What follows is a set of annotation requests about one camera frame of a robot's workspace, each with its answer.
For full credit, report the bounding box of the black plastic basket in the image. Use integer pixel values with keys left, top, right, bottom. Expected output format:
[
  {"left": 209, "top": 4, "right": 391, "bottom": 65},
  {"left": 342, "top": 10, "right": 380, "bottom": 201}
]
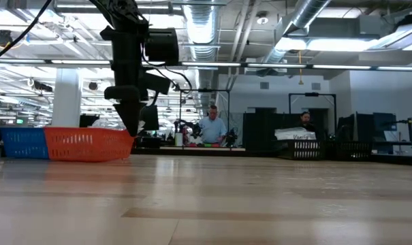
[
  {"left": 279, "top": 138, "right": 328, "bottom": 161},
  {"left": 327, "top": 140, "right": 375, "bottom": 161}
]

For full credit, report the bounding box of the black station frame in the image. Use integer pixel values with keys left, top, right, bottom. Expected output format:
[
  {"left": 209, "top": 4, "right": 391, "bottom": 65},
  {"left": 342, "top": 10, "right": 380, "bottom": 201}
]
[
  {"left": 178, "top": 88, "right": 232, "bottom": 149},
  {"left": 288, "top": 91, "right": 338, "bottom": 137}
]

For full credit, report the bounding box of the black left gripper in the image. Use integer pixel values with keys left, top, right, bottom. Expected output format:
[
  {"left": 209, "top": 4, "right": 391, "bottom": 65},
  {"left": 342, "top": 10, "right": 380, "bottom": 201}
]
[{"left": 104, "top": 32, "right": 172, "bottom": 137}]

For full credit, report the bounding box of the bright ceiling light panel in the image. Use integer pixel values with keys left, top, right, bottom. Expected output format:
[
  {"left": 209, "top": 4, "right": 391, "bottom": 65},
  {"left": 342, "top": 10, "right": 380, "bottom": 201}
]
[{"left": 276, "top": 20, "right": 412, "bottom": 52}]

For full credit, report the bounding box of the yellow hanging cord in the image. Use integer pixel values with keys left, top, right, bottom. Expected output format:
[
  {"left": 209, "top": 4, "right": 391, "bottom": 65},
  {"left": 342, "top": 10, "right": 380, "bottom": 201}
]
[{"left": 296, "top": 50, "right": 304, "bottom": 86}]

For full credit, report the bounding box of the slim silver ventilation duct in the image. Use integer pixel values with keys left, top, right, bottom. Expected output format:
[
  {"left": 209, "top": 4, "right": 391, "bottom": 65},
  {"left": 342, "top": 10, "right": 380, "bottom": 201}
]
[{"left": 259, "top": 0, "right": 332, "bottom": 65}]

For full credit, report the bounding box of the black computer monitor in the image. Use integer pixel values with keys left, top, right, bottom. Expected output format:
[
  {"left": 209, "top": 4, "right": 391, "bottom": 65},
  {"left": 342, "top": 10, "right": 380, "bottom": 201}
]
[
  {"left": 140, "top": 104, "right": 160, "bottom": 132},
  {"left": 78, "top": 114, "right": 101, "bottom": 129}
]

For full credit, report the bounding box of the blue plastic basket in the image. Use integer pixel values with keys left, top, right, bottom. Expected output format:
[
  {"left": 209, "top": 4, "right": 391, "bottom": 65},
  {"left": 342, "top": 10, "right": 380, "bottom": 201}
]
[{"left": 0, "top": 127, "right": 50, "bottom": 160}]

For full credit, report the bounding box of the orange plastic basket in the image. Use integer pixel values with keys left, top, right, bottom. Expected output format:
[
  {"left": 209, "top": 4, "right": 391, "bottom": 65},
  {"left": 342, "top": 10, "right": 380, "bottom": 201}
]
[{"left": 43, "top": 126, "right": 136, "bottom": 163}]

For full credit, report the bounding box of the white cotton pads bag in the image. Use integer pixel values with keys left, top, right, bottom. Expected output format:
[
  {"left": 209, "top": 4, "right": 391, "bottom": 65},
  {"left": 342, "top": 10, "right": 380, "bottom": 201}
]
[{"left": 274, "top": 127, "right": 317, "bottom": 141}]

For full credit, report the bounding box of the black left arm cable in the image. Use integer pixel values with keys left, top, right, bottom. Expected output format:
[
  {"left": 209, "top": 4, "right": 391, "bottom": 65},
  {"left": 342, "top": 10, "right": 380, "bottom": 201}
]
[{"left": 0, "top": 0, "right": 193, "bottom": 107}]

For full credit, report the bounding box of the white pillar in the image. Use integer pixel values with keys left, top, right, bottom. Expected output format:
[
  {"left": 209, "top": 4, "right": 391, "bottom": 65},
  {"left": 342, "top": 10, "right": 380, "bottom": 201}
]
[{"left": 51, "top": 67, "right": 83, "bottom": 129}]

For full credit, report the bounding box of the black ceiling cable reel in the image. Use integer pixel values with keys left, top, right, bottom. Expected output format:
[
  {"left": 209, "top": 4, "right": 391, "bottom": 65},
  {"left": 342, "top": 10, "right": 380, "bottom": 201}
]
[{"left": 0, "top": 29, "right": 14, "bottom": 48}]

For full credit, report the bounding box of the black partition screen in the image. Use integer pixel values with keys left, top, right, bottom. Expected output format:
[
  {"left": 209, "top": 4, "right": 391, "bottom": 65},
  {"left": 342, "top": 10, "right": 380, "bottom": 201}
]
[
  {"left": 337, "top": 112, "right": 397, "bottom": 144},
  {"left": 242, "top": 107, "right": 329, "bottom": 150}
]

